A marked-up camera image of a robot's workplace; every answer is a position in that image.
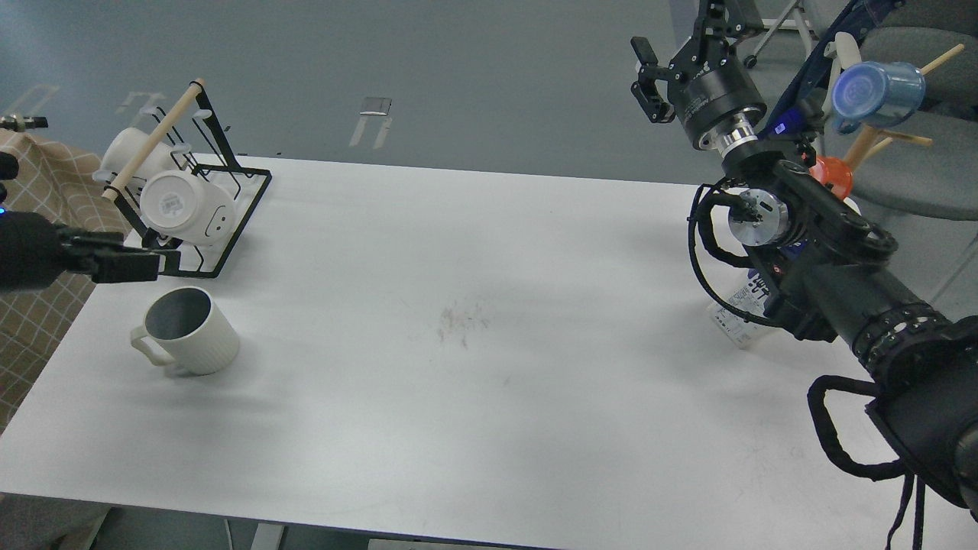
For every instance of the black wire cup rack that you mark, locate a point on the black wire cup rack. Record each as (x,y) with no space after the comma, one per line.
(192,126)

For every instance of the orange mug on stand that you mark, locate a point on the orange mug on stand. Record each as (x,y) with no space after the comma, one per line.
(834,174)

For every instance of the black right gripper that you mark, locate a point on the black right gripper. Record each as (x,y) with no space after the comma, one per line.
(710,87)

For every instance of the white cup on rack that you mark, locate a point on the white cup on rack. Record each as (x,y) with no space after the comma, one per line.
(183,206)
(124,148)

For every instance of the white rear cup on rack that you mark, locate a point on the white rear cup on rack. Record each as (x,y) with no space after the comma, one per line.
(124,148)

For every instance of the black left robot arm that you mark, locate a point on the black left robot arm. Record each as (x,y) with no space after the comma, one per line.
(35,252)

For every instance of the white ribbed mug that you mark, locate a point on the white ribbed mug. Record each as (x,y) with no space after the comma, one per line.
(185,330)

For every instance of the grey office chair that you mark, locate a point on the grey office chair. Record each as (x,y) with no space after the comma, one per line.
(933,181)

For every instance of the blue mug on stand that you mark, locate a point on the blue mug on stand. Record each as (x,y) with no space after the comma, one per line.
(876,95)

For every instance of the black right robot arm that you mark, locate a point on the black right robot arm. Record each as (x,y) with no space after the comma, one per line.
(776,248)

